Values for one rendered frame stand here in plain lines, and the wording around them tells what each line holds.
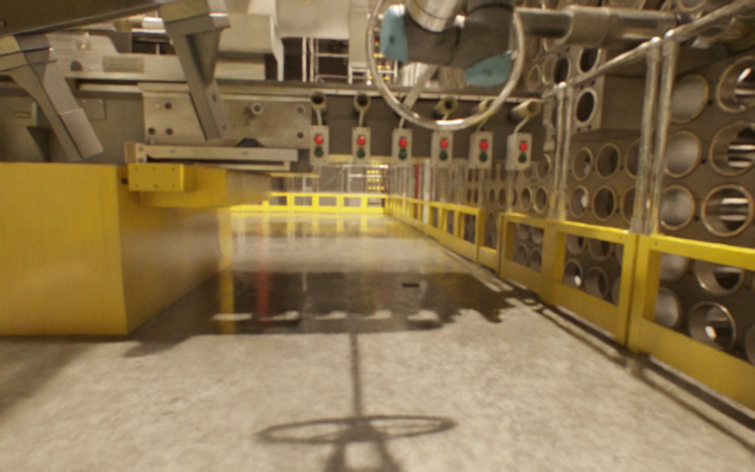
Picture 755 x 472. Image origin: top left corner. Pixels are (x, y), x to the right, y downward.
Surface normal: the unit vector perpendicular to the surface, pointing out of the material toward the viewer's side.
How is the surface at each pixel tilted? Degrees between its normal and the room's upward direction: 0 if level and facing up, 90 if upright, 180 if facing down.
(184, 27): 113
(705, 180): 90
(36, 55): 83
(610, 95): 90
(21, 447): 0
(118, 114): 90
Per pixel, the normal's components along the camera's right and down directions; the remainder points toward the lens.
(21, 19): -0.07, 0.51
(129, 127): 0.09, 0.12
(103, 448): 0.02, -0.99
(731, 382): -1.00, -0.01
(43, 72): 0.99, -0.09
